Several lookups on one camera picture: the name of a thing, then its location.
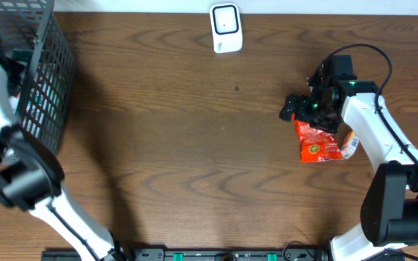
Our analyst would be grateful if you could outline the orange-red snack bag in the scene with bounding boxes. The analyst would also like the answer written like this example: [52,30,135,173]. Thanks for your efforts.
[292,115,344,163]

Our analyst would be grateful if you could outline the grey mesh plastic basket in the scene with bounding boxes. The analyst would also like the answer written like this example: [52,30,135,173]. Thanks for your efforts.
[0,0,76,152]

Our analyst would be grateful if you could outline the white barcode scanner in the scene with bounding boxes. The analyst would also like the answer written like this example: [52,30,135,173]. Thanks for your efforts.
[209,3,243,54]

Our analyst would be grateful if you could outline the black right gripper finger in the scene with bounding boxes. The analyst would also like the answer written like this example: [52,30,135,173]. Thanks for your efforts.
[279,108,294,122]
[284,94,298,112]

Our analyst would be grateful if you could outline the small orange white packet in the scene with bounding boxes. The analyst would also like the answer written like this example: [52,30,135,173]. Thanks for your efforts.
[340,130,359,159]

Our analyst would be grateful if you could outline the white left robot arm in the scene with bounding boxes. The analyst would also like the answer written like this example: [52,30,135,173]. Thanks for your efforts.
[0,37,130,260]

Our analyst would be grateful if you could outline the black mounting rail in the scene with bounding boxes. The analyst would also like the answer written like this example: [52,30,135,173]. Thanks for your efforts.
[41,248,406,261]

